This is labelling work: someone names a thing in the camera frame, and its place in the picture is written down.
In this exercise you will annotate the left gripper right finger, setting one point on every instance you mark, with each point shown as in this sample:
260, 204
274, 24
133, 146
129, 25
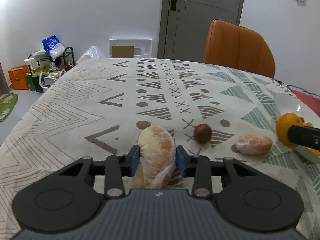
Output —
199, 168

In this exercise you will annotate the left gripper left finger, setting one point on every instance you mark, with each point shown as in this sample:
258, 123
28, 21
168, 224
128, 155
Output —
117, 167

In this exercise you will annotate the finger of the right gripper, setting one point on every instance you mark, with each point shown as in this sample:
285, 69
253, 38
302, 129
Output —
304, 136

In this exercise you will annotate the large orange back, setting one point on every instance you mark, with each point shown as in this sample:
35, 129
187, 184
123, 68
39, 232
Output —
283, 124

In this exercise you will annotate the large orange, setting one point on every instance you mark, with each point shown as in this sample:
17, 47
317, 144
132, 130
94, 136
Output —
283, 124
315, 152

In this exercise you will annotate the large pomelo segment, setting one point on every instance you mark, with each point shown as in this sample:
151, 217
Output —
157, 160

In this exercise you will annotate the small pomelo segment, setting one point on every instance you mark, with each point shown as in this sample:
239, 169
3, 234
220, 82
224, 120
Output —
253, 144

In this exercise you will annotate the large orange front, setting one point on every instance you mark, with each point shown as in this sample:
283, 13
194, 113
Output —
315, 152

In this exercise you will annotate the red orange cartoon mat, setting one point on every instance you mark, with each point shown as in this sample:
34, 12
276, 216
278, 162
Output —
311, 101

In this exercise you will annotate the white ceramic plate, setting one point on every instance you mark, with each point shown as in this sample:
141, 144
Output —
288, 104

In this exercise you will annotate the patterned white tablecloth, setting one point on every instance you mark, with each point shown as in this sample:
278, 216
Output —
100, 107

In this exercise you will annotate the white bag with box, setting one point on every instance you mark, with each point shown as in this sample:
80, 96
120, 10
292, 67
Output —
47, 79

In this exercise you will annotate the white plastic bag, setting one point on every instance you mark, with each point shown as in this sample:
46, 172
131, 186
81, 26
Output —
92, 53

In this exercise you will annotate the orange leather chair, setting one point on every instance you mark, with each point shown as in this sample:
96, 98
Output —
234, 46

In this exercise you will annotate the black metal rack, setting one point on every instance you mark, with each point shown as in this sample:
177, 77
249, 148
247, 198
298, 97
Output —
41, 61

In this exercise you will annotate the white foam packaging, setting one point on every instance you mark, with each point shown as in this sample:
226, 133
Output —
130, 48

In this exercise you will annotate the green box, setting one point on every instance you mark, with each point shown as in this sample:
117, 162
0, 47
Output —
30, 82

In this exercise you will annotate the green floor mat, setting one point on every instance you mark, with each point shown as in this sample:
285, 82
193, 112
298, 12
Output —
7, 104

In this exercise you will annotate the orange paper bag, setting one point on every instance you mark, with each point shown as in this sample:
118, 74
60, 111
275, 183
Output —
17, 77

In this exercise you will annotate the blue white bag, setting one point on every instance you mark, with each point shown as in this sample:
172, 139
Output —
53, 46

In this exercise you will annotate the grey door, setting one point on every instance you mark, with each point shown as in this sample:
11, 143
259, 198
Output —
183, 33

